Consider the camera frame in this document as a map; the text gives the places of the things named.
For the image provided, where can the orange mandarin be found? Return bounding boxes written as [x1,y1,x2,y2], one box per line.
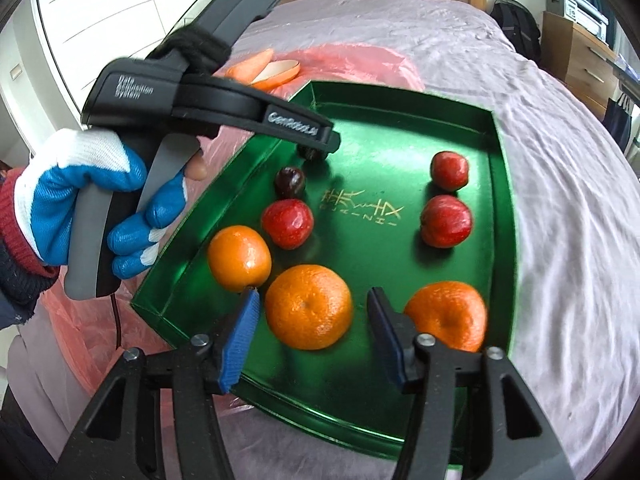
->
[404,281,488,352]
[264,264,354,351]

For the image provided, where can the large orange front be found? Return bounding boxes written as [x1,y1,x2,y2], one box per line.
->
[207,226,272,292]

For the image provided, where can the orange mandarin back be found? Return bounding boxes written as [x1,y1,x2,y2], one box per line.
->
[264,264,354,351]

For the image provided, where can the red apple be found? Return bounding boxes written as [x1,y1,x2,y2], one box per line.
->
[430,151,470,192]
[260,198,314,250]
[420,195,473,249]

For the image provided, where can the dark purple plum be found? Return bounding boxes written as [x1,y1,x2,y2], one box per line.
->
[273,166,306,200]

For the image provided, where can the red sleeved left forearm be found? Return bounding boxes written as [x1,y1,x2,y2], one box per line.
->
[0,168,60,330]

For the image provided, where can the blue white gloved left hand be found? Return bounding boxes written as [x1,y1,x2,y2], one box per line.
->
[14,129,186,280]

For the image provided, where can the orange ceramic dish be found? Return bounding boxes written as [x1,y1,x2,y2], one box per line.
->
[250,60,300,92]

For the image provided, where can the white wardrobe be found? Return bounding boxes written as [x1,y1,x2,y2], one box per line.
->
[1,0,196,166]

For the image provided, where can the lilac bed cover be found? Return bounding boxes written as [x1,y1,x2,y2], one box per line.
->
[4,0,640,480]

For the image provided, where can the green metal tray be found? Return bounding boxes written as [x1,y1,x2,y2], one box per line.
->
[131,80,518,458]

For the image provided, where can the dark blue paper bag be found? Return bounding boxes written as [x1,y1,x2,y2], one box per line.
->
[602,93,632,152]

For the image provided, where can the wooden drawer cabinet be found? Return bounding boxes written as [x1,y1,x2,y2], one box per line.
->
[540,11,618,120]

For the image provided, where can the black backpack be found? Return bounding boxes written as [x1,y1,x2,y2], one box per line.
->
[490,0,541,64]

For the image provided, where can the grey printer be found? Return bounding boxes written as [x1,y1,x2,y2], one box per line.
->
[546,0,608,41]

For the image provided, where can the teal curtain right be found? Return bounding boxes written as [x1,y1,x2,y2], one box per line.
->
[587,0,616,49]

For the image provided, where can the black cable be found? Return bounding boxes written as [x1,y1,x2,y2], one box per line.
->
[110,292,124,351]

